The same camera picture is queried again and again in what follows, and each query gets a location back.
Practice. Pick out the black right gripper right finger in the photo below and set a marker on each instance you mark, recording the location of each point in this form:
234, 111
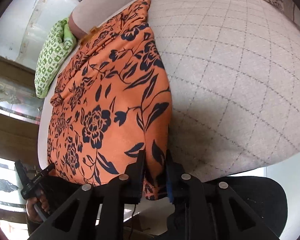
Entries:
174, 181

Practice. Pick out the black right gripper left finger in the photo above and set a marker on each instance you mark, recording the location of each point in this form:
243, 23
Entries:
133, 187

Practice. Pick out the orange floral garment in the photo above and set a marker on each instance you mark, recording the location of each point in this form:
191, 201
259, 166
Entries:
111, 102

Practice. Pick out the person's left hand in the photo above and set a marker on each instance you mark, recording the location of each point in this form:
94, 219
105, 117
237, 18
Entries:
32, 205

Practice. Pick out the wooden glass cabinet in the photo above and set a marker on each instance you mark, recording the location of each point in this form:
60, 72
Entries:
18, 139

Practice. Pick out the black round stool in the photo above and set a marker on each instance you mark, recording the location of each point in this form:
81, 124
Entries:
228, 208

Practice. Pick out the quilted pink bed mattress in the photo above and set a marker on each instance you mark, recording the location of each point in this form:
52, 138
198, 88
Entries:
233, 68

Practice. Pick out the green patterned pillow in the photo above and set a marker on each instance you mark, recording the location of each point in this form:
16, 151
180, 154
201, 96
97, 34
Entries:
57, 47

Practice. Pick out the pink bolster cushion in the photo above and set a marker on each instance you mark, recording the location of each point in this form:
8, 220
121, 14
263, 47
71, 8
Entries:
92, 13

